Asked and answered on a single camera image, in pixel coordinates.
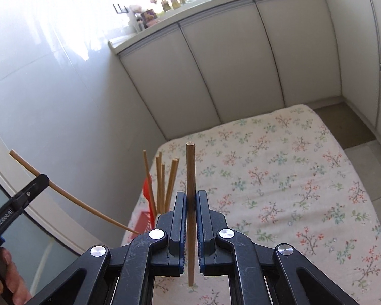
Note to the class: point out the floral tablecloth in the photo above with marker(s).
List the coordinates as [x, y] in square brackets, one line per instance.
[273, 181]

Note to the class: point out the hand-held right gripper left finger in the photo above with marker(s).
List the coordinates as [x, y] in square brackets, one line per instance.
[179, 219]

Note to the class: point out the person's left hand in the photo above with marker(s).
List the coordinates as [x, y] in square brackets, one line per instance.
[14, 279]

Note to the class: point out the floral patterned pot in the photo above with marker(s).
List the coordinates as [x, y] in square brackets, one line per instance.
[150, 17]

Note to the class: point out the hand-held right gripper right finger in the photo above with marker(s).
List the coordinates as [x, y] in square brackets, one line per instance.
[203, 219]

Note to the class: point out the thin wooden chopstick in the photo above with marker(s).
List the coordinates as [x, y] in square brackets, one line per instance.
[66, 197]

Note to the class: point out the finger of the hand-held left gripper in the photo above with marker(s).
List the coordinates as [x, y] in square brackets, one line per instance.
[31, 190]

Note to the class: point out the orange plastic utensil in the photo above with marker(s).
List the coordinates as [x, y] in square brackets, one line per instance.
[148, 195]

